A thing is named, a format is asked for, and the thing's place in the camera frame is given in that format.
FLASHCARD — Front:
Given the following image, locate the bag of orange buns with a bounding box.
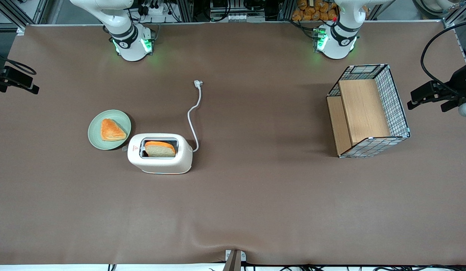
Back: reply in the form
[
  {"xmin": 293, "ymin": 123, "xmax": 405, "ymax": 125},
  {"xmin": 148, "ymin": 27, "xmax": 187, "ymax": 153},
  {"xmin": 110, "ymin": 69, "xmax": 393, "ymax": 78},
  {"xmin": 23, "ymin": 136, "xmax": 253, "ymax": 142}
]
[{"xmin": 292, "ymin": 0, "xmax": 338, "ymax": 21}]

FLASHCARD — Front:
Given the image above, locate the brown table cloth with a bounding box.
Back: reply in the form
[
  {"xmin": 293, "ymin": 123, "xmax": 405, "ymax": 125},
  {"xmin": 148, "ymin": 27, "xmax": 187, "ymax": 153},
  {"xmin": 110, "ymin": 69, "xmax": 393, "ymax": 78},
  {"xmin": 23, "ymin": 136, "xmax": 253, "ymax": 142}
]
[{"xmin": 0, "ymin": 21, "xmax": 466, "ymax": 266}]

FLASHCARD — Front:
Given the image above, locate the bread slice with orange crust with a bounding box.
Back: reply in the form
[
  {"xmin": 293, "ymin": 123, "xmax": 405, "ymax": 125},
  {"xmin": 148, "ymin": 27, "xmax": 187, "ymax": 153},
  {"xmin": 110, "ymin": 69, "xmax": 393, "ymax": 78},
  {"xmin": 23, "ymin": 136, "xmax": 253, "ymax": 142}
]
[{"xmin": 144, "ymin": 141, "xmax": 177, "ymax": 158}]

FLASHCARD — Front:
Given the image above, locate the wooden stepped shelf insert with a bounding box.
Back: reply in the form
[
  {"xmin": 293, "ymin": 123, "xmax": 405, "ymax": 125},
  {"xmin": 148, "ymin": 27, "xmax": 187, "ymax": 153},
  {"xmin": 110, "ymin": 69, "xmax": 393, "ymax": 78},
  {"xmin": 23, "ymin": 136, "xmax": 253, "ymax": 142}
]
[{"xmin": 327, "ymin": 79, "xmax": 391, "ymax": 155}]

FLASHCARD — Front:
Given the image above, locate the aluminium frame profile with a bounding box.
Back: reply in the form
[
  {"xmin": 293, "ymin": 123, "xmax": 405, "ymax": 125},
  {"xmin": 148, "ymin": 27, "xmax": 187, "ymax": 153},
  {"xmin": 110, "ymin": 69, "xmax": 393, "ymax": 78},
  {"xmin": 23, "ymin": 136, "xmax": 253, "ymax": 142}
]
[
  {"xmin": 442, "ymin": 0, "xmax": 466, "ymax": 62},
  {"xmin": 0, "ymin": 0, "xmax": 49, "ymax": 36}
]

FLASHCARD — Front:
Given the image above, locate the white toaster cord with plug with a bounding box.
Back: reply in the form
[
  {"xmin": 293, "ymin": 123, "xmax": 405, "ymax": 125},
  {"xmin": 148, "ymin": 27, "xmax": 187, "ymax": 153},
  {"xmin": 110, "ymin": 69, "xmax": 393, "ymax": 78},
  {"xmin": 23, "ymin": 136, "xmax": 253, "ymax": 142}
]
[{"xmin": 187, "ymin": 80, "xmax": 203, "ymax": 153}]

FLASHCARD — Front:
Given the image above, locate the wire grid basket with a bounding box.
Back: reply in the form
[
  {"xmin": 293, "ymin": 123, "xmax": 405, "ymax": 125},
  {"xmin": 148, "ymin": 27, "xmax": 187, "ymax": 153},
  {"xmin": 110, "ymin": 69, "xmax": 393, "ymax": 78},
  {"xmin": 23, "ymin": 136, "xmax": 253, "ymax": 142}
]
[{"xmin": 326, "ymin": 64, "xmax": 411, "ymax": 158}]

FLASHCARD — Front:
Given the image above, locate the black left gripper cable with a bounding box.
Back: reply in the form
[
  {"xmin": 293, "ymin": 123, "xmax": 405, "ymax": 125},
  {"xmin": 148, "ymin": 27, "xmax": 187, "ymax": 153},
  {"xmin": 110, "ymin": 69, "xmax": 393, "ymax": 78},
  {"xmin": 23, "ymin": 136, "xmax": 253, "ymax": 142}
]
[{"xmin": 421, "ymin": 20, "xmax": 466, "ymax": 94}]

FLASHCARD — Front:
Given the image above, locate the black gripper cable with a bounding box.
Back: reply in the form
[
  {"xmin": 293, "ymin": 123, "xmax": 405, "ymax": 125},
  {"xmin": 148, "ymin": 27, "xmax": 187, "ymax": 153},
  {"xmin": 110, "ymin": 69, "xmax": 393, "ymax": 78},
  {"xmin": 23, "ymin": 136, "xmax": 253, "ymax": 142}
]
[
  {"xmin": 421, "ymin": 20, "xmax": 466, "ymax": 94},
  {"xmin": 0, "ymin": 49, "xmax": 37, "ymax": 76}
]

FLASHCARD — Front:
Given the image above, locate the white two-slot toaster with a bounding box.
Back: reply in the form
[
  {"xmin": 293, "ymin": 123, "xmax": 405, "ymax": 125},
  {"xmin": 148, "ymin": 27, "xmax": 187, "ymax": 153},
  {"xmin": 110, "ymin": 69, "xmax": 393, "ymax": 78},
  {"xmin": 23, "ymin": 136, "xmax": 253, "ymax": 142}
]
[{"xmin": 127, "ymin": 133, "xmax": 193, "ymax": 174}]

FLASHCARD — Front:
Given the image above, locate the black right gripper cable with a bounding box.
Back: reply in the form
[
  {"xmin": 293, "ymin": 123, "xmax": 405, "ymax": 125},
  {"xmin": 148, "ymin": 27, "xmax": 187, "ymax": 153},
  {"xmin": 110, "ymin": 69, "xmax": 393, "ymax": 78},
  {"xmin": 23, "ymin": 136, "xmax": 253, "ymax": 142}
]
[{"xmin": 0, "ymin": 49, "xmax": 37, "ymax": 76}]

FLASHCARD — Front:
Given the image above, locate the orange triangular pastry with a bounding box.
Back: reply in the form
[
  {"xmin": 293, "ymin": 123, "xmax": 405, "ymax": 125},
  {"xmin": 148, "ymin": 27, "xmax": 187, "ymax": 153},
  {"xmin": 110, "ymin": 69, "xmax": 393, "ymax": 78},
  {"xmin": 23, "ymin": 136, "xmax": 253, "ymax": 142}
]
[{"xmin": 100, "ymin": 119, "xmax": 127, "ymax": 142}]

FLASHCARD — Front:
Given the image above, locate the pale green round plate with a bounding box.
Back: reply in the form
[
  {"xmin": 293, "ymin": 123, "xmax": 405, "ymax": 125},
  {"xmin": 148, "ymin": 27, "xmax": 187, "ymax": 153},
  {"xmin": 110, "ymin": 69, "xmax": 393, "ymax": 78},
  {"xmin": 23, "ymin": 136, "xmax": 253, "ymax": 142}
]
[{"xmin": 88, "ymin": 110, "xmax": 132, "ymax": 151}]

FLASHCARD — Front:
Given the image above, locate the metal bracket with brown post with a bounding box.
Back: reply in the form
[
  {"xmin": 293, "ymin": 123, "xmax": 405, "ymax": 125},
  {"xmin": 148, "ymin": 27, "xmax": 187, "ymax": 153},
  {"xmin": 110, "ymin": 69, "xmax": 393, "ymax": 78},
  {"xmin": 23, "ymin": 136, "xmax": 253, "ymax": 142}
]
[{"xmin": 223, "ymin": 249, "xmax": 247, "ymax": 271}]

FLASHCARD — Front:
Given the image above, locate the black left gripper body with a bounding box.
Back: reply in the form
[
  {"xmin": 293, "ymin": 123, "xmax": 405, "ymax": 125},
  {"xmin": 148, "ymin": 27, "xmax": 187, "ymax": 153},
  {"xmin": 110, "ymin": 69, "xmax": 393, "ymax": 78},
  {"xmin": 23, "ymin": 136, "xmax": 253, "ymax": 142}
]
[{"xmin": 440, "ymin": 62, "xmax": 466, "ymax": 112}]

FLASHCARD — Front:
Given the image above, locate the white power strip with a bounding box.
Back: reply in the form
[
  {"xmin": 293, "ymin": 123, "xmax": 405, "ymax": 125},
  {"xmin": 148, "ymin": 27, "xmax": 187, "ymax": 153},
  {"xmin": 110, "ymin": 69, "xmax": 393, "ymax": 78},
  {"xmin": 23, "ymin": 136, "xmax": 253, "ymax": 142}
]
[{"xmin": 131, "ymin": 0, "xmax": 177, "ymax": 16}]

